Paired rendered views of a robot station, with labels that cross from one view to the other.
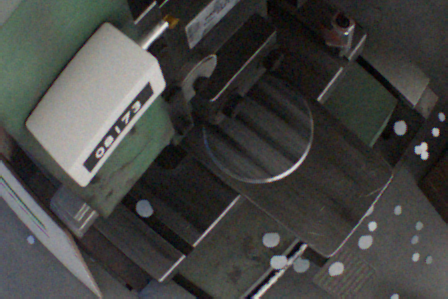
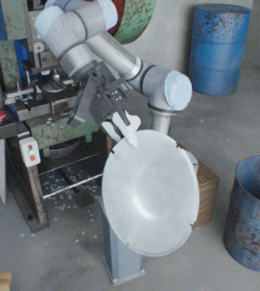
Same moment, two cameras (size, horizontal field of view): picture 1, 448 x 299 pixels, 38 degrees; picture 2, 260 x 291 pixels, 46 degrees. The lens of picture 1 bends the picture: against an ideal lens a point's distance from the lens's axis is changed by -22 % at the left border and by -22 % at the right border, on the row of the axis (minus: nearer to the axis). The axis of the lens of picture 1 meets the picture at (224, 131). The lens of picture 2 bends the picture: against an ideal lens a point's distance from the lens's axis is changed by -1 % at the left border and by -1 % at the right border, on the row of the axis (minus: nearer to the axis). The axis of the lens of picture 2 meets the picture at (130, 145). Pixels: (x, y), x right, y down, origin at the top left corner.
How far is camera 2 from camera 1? 1.45 m
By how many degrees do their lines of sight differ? 42
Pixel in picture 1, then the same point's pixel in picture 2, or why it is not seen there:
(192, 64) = (38, 41)
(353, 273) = (86, 198)
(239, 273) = (38, 122)
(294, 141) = (59, 88)
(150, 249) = (21, 107)
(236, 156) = (46, 88)
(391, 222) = not seen: hidden behind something
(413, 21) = not seen: hidden behind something
